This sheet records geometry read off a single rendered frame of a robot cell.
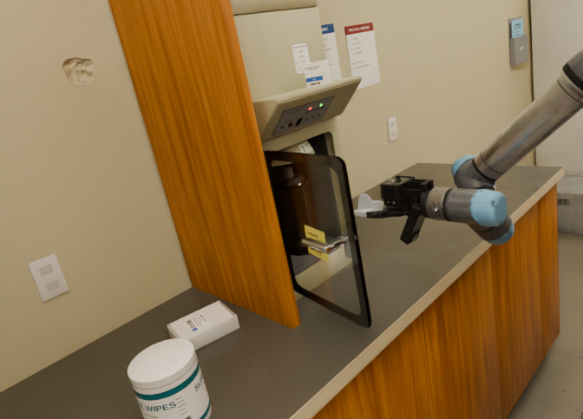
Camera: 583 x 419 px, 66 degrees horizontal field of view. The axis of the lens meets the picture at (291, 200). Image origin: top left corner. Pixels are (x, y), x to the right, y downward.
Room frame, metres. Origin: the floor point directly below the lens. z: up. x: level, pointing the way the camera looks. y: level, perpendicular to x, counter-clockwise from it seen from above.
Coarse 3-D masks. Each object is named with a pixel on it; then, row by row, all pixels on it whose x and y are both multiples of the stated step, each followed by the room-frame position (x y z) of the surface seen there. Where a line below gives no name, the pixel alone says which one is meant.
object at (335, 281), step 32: (288, 160) 1.02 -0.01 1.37; (320, 160) 0.91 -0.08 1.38; (288, 192) 1.04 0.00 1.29; (320, 192) 0.93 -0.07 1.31; (288, 224) 1.07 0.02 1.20; (320, 224) 0.95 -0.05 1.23; (352, 224) 0.85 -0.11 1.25; (288, 256) 1.10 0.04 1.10; (352, 256) 0.87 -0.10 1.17; (320, 288) 0.99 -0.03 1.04; (352, 288) 0.88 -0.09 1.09; (352, 320) 0.90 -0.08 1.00
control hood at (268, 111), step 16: (336, 80) 1.28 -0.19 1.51; (352, 80) 1.22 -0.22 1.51; (272, 96) 1.15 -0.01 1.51; (288, 96) 1.06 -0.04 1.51; (304, 96) 1.10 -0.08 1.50; (320, 96) 1.15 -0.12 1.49; (336, 96) 1.21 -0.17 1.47; (256, 112) 1.10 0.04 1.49; (272, 112) 1.05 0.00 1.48; (336, 112) 1.28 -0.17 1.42; (272, 128) 1.10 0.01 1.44
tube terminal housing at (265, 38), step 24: (240, 24) 1.15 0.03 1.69; (264, 24) 1.20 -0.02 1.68; (288, 24) 1.25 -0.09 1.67; (312, 24) 1.31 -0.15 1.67; (240, 48) 1.14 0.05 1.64; (264, 48) 1.18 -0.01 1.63; (288, 48) 1.24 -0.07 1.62; (312, 48) 1.30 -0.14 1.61; (264, 72) 1.17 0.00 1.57; (288, 72) 1.23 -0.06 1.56; (264, 96) 1.16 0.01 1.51; (336, 120) 1.33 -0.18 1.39; (264, 144) 1.14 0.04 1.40; (288, 144) 1.20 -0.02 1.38; (336, 144) 1.32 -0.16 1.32
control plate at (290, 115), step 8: (312, 104) 1.15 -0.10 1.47; (328, 104) 1.21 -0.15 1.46; (288, 112) 1.09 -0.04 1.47; (296, 112) 1.12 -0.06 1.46; (304, 112) 1.15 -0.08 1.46; (312, 112) 1.18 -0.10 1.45; (320, 112) 1.21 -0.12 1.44; (280, 120) 1.09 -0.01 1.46; (288, 120) 1.12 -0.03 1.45; (296, 120) 1.15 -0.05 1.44; (304, 120) 1.17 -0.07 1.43; (312, 120) 1.21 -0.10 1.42; (288, 128) 1.15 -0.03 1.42
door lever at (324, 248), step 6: (306, 240) 0.92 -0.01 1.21; (312, 240) 0.91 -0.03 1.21; (342, 240) 0.88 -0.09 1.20; (312, 246) 0.90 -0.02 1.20; (318, 246) 0.88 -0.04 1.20; (324, 246) 0.86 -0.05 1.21; (330, 246) 0.87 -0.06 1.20; (336, 246) 0.88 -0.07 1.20; (342, 246) 0.89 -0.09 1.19; (324, 252) 0.86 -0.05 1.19
